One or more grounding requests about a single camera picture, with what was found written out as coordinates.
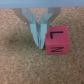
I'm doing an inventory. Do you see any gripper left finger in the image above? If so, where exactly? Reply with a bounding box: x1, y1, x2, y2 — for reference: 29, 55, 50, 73
19, 7, 42, 50

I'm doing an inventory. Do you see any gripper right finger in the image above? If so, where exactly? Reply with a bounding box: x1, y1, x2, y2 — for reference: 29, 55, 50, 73
39, 7, 62, 50

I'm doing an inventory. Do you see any pink block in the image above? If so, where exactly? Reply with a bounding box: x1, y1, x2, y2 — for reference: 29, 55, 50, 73
44, 25, 71, 55

